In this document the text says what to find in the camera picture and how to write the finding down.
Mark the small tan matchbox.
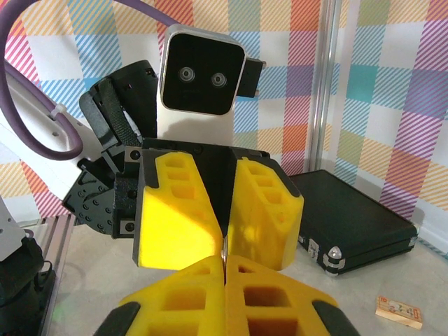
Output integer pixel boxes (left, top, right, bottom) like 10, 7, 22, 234
375, 295, 424, 330

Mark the black hard case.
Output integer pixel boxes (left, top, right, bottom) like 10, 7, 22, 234
287, 169, 421, 279

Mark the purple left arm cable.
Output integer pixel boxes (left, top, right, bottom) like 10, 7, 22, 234
0, 0, 169, 162

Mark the aluminium corner post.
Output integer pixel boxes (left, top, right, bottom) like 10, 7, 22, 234
307, 0, 342, 172

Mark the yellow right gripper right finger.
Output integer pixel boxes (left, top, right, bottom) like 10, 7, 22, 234
224, 254, 360, 336

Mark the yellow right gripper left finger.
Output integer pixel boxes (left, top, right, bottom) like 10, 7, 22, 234
93, 255, 227, 336

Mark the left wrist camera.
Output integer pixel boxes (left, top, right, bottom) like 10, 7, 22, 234
155, 23, 267, 148

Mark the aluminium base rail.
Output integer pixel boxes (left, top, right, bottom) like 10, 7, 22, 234
34, 215, 76, 336

